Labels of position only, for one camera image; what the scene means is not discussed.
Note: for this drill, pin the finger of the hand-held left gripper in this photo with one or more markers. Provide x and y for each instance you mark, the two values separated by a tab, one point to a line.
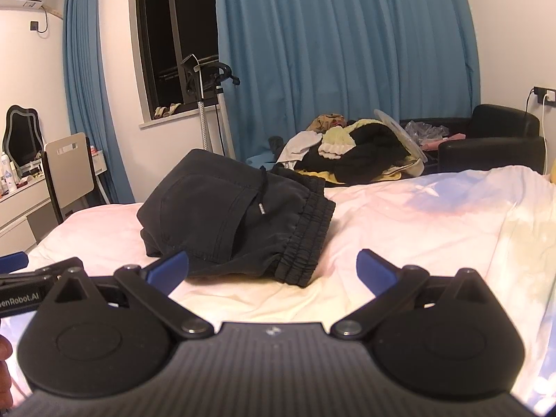
39	274
13	263

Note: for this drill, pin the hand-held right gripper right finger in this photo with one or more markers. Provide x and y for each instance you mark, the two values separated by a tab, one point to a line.
373	271

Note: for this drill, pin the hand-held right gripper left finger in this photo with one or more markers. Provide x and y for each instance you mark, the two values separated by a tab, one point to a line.
169	269

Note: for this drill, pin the black pants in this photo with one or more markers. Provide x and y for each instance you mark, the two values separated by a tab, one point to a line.
217	208

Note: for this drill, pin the person's left hand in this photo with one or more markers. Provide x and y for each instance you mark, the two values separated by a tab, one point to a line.
5	369

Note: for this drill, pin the white dressing desk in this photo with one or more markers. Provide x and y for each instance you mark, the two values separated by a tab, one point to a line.
21	208

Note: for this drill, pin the white pink bed blanket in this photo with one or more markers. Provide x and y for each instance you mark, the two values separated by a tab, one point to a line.
412	226

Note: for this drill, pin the white bottle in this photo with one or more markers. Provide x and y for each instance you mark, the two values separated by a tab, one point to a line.
8	173

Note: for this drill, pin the yellow towel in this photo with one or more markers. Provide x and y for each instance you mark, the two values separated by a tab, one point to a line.
382	177

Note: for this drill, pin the beige black chair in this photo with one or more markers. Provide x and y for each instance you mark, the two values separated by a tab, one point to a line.
69	169

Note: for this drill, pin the black framed vanity mirror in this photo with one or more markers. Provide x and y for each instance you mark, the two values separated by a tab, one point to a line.
21	139

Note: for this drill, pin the pale yellow cloth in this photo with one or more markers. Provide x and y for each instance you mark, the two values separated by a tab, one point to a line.
339	141

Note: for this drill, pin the clear plastic lid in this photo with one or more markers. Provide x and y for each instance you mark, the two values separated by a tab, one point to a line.
402	137

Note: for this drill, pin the blue cloth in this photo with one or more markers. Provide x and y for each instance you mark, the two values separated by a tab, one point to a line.
260	161

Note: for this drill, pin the white grey cloth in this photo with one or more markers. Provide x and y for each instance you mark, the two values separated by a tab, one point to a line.
299	145

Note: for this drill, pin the pink cloth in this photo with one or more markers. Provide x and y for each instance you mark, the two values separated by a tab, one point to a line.
443	142

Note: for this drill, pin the clear plastic bag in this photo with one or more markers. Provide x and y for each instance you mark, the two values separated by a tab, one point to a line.
423	132

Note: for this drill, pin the brown patterned cloth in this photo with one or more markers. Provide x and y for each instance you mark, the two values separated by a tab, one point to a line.
325	122

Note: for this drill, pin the small cloths on sill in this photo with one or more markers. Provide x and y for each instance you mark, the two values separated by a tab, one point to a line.
167	111

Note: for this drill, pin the dark grey object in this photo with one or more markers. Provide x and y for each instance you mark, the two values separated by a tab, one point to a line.
276	144

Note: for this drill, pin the garment steamer stand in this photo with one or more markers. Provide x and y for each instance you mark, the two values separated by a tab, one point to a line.
202	95

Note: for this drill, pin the black armchair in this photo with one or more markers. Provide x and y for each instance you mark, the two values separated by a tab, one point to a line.
491	139

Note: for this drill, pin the narrow blue curtain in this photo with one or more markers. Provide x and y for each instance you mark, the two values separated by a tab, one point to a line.
87	95

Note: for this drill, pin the yellow pillow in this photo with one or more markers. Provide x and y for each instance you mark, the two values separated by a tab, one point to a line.
552	178

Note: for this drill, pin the wide blue curtain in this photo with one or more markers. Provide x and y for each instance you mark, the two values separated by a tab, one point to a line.
347	52

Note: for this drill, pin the dark window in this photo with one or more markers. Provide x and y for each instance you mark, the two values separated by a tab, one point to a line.
156	30

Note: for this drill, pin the black wall socket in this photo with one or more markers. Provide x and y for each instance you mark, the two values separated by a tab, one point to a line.
34	25

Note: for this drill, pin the wall socket with charger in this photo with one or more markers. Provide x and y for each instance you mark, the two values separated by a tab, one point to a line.
545	94

